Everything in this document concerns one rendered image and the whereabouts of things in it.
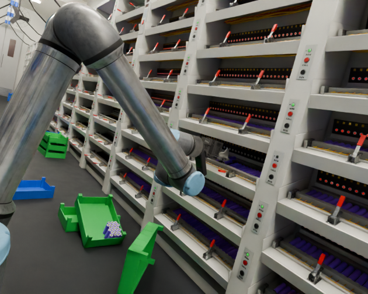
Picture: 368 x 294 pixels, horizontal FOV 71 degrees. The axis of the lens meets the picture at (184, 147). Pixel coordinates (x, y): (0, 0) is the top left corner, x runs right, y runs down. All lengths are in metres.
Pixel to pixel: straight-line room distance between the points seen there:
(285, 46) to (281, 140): 0.36
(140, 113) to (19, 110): 0.30
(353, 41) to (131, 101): 0.71
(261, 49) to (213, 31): 0.47
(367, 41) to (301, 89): 0.22
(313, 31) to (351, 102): 0.30
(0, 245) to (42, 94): 0.37
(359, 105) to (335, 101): 0.07
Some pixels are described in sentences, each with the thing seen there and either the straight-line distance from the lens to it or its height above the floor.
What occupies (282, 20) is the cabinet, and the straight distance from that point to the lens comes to 1.46.
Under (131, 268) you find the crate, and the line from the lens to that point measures 1.11.
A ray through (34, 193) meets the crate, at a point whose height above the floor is 0.04.
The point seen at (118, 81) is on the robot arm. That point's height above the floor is 0.78.
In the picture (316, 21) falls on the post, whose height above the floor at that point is 1.18.
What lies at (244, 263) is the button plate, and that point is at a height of 0.27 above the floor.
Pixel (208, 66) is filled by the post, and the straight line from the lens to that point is 1.55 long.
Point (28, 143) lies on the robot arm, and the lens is 0.79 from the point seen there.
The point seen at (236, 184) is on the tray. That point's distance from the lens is 1.09.
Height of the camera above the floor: 0.73
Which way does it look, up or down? 6 degrees down
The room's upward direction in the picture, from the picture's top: 15 degrees clockwise
